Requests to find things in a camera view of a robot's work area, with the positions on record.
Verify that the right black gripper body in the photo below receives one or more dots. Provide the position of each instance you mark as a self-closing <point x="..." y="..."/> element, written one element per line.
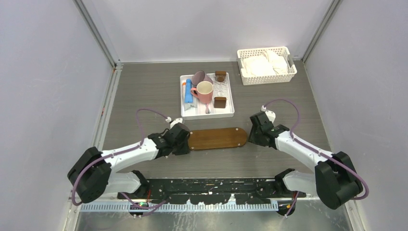
<point x="254" y="136"/>

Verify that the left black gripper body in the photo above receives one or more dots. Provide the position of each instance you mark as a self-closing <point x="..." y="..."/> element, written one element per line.
<point x="180" y="148"/>

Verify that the oval wooden tray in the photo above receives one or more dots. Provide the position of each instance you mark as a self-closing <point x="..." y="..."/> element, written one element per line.
<point x="218" y="138"/>

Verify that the white plastic tray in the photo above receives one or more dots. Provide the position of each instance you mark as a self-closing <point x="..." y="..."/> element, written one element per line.
<point x="196" y="110"/>

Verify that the pink mug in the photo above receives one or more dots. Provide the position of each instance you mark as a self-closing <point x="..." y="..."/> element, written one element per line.
<point x="203" y="92"/>

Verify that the purple mug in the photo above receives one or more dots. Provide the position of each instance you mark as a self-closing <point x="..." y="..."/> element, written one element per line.
<point x="199" y="77"/>

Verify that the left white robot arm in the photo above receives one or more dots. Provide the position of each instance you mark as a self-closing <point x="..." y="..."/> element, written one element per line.
<point x="100" y="172"/>

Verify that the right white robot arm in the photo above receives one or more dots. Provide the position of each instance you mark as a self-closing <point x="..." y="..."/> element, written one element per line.
<point x="333" y="179"/>

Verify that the blue toothpaste tube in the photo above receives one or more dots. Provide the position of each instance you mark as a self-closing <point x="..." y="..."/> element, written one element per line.
<point x="188" y="98"/>

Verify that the white toothpaste tube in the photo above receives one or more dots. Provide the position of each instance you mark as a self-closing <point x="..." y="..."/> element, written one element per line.
<point x="183" y="91"/>

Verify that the clear glass holder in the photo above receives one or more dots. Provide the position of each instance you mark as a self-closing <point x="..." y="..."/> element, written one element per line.
<point x="221" y="89"/>

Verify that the white basket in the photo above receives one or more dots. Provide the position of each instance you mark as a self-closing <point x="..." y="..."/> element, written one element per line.
<point x="281" y="51"/>

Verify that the white towels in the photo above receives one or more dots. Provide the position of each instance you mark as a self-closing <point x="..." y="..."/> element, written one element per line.
<point x="266" y="64"/>

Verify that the brown wooden block back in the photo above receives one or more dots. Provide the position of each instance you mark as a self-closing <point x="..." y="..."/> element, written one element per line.
<point x="220" y="76"/>

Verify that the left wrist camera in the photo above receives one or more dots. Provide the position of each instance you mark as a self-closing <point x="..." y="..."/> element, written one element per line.
<point x="173" y="122"/>

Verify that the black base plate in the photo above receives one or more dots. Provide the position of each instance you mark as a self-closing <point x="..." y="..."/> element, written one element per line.
<point x="211" y="191"/>

